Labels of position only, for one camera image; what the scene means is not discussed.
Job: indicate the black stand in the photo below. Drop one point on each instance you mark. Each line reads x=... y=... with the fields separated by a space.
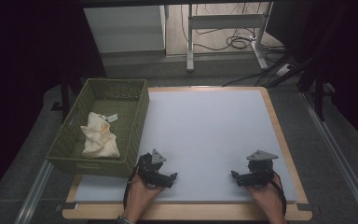
x=65 y=96
x=319 y=99

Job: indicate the person's right hand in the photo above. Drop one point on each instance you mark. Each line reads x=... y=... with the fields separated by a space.
x=272 y=202

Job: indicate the metal floor rail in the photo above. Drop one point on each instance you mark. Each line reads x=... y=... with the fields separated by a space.
x=34 y=193
x=338 y=155

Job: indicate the green woven basket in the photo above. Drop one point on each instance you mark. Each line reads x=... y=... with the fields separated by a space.
x=127 y=130

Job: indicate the black tape piece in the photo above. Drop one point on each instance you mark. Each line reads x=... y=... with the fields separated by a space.
x=304 y=207

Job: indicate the cream cloth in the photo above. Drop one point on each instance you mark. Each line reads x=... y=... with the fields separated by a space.
x=99 y=140

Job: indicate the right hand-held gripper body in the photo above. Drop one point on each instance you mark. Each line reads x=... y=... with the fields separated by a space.
x=262 y=172

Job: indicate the person's left hand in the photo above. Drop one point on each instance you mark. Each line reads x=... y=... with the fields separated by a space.
x=138 y=199

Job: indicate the white desk frame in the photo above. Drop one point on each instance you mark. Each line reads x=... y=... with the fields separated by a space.
x=223 y=21

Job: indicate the white cabinet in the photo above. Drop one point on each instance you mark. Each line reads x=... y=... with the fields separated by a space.
x=124 y=28

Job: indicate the white power strip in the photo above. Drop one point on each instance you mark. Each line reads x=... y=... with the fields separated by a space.
x=283 y=70

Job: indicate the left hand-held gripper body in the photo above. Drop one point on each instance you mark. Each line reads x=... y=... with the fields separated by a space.
x=147 y=169

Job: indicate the pale grey foam mat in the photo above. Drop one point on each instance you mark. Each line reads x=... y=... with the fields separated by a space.
x=208 y=124

